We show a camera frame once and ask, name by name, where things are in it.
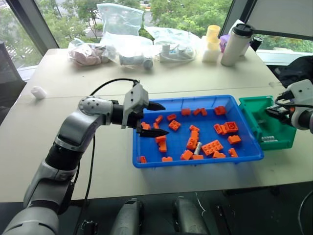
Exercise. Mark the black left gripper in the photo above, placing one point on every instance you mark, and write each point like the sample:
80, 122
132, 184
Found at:
136, 120

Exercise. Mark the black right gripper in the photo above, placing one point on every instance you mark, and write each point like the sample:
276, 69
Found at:
284, 113

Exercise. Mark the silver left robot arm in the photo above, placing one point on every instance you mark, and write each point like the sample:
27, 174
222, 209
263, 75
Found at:
73, 127

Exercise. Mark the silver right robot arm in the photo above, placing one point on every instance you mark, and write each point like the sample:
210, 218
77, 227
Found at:
304, 120

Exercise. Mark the green plastic bin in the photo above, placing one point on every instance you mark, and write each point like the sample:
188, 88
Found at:
278, 137

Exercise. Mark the blue plastic bin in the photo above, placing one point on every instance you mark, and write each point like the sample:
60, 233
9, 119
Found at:
212, 161

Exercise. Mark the silver battery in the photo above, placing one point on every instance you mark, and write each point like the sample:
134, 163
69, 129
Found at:
197, 148
269, 141
269, 137

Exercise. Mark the black bag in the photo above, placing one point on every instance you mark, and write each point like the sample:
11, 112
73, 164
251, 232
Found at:
297, 71

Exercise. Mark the large orange toy brick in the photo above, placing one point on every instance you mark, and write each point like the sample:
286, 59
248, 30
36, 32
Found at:
212, 147

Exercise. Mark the plastic bag with grey parts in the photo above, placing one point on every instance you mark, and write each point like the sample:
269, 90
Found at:
132, 55

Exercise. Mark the small black cylinder object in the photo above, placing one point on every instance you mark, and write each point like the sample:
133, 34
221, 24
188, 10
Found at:
256, 43

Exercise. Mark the white tumbler with black lid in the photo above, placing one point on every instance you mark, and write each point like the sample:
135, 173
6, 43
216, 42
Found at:
234, 46

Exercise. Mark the plastic bag with power strip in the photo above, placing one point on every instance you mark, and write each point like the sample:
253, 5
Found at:
173, 46

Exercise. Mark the purple container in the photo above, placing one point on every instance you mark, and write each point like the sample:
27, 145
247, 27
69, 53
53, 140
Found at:
224, 42

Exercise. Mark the plastic bag with pink contents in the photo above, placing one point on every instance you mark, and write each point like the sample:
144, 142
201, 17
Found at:
85, 55

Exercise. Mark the grey board panel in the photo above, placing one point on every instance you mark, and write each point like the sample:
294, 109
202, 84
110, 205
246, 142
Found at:
281, 17

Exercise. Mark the yellow stacked cups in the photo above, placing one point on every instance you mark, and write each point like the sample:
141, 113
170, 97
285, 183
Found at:
213, 35

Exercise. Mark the dark rounded robot shape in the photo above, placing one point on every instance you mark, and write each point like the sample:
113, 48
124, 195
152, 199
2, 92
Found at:
189, 218
128, 218

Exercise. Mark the clear empty plastic bag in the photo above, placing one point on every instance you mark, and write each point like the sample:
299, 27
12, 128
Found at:
119, 19

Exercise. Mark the black flat bar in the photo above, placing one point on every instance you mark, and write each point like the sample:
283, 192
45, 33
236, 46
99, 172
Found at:
223, 220

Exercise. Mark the small white cylinder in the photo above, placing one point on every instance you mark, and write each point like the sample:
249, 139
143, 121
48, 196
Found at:
38, 92

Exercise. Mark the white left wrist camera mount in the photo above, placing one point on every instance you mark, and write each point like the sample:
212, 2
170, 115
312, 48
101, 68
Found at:
135, 98

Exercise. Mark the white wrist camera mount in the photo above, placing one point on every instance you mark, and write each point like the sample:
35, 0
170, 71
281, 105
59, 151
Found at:
135, 98
302, 91

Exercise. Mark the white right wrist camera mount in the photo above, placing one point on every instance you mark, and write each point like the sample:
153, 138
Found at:
302, 91

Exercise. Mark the small black bracket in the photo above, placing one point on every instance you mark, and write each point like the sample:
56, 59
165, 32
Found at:
89, 227

